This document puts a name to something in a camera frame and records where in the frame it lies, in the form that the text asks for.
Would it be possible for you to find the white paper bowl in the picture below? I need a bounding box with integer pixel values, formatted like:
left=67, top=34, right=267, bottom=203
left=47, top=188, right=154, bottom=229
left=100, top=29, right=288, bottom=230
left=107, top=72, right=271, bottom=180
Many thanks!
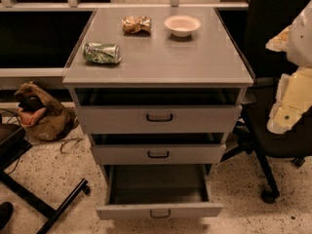
left=164, top=16, right=201, bottom=37

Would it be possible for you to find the grey middle drawer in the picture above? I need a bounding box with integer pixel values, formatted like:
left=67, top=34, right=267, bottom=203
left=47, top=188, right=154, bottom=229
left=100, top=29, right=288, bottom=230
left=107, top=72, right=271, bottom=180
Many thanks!
left=92, top=133, right=226, bottom=165

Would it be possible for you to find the black office chair right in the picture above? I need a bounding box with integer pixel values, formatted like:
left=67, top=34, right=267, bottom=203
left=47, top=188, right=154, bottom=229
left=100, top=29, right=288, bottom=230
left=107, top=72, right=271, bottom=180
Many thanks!
left=222, top=0, right=312, bottom=204

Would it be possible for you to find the crushed green soda can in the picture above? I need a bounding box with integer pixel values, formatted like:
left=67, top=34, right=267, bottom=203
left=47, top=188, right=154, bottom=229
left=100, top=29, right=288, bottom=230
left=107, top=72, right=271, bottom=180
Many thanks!
left=82, top=43, right=121, bottom=64

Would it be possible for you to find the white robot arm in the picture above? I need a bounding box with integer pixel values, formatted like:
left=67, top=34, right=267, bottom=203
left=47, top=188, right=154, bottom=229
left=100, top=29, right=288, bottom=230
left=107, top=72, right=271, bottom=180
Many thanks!
left=265, top=1, right=312, bottom=134

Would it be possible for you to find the brown fabric bag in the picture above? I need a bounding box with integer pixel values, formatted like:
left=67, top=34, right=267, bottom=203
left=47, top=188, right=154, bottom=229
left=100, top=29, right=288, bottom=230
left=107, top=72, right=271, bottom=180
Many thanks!
left=15, top=82, right=74, bottom=141

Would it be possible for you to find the grey drawer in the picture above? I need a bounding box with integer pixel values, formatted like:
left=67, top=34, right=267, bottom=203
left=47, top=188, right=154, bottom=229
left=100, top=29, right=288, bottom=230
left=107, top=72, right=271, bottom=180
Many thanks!
left=92, top=133, right=226, bottom=165
left=73, top=88, right=242, bottom=134
left=96, top=164, right=222, bottom=219

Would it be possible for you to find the black chair base left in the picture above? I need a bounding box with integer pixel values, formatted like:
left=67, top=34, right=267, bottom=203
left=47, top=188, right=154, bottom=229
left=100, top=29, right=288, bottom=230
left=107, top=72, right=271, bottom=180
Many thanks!
left=0, top=124, right=92, bottom=234

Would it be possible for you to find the black shoe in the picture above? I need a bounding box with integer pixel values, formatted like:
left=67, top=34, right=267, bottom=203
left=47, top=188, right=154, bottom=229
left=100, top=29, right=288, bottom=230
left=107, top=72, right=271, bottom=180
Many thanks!
left=0, top=202, right=14, bottom=230

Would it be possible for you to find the grey top drawer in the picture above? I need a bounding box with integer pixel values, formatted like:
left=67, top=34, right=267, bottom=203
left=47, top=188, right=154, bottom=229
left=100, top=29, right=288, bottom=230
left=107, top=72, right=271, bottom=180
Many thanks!
left=73, top=88, right=242, bottom=134

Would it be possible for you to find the grey drawer cabinet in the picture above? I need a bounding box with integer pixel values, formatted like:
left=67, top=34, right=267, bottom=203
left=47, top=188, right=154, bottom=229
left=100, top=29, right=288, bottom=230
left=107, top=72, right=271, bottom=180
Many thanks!
left=61, top=6, right=255, bottom=177

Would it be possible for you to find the crumpled golden snack bag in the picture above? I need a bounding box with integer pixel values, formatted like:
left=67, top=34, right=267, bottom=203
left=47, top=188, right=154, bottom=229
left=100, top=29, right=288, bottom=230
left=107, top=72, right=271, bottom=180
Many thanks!
left=122, top=16, right=152, bottom=34

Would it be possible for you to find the grey bottom drawer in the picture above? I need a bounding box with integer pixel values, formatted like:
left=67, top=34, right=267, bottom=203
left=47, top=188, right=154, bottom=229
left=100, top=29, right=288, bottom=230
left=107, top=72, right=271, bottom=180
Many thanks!
left=96, top=164, right=222, bottom=219

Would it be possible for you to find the grey side desk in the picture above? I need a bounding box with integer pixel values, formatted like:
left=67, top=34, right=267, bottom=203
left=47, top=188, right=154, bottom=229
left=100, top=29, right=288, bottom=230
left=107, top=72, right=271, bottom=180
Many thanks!
left=0, top=4, right=95, bottom=90

